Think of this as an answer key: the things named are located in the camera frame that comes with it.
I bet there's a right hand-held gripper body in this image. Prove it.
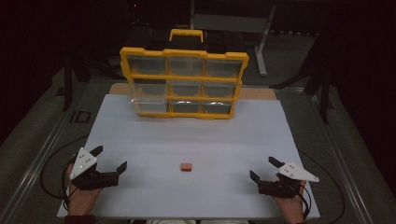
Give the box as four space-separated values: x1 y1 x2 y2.
257 161 320 200

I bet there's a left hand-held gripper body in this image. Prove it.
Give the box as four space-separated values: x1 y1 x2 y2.
68 147 120 191

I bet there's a clear plastic drawer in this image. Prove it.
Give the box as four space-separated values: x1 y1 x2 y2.
129 78 168 114

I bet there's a yellow drawer organizer cabinet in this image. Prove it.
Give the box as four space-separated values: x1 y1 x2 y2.
120 28 250 120

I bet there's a person's right hand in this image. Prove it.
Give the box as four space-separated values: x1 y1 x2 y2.
273 182 308 224

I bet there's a person's left hand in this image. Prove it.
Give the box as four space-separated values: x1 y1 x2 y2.
65 163 104 217

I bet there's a white board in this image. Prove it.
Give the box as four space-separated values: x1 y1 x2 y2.
56 93 321 220

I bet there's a black stand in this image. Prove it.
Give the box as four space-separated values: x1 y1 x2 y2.
270 29 335 125
55 50 92 112

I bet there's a grey metal stand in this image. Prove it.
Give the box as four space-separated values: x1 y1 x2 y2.
190 0 277 77

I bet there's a black cable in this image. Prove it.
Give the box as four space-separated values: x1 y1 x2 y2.
298 150 347 224
39 133 91 201

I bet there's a metal table rail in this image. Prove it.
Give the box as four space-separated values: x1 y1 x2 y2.
0 105 82 224
306 92 376 224

